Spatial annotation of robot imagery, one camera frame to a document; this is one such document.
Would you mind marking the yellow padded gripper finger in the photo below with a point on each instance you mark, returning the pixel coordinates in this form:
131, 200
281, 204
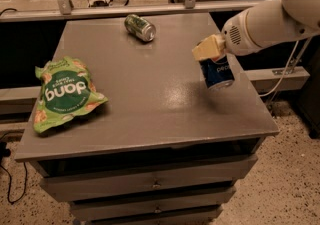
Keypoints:
212, 47

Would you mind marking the blue pepsi can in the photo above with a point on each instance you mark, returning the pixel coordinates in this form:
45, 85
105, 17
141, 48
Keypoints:
217, 74

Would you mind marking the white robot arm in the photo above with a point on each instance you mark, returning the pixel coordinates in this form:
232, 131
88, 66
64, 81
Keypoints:
266, 24

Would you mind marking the green soda can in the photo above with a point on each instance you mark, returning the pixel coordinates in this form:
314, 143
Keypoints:
140, 27

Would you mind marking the grey drawer cabinet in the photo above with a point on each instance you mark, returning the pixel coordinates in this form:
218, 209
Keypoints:
163, 149

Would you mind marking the green dang chips bag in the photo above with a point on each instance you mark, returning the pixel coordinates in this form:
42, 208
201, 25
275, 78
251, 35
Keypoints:
67, 91

